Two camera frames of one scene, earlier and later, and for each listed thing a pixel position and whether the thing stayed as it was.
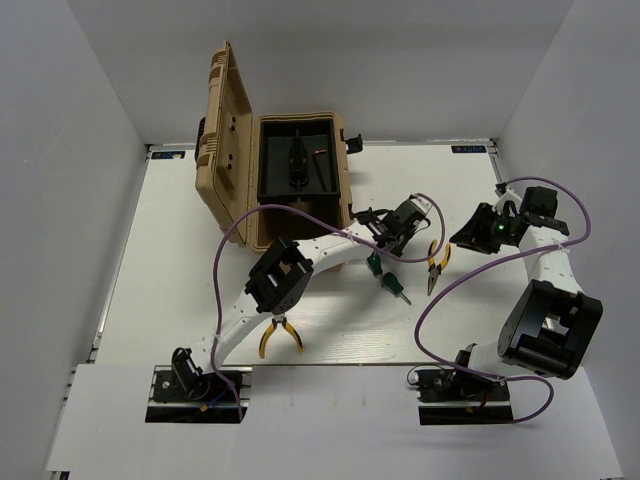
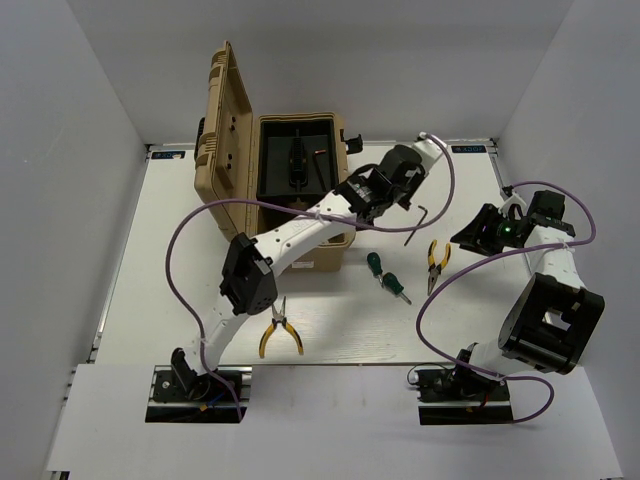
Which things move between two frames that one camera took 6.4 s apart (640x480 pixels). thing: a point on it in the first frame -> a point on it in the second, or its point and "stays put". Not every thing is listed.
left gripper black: (399, 247) -> (417, 175)
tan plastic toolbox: (229, 154) stays put
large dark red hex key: (317, 152) stays put
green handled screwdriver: (392, 283) stays put
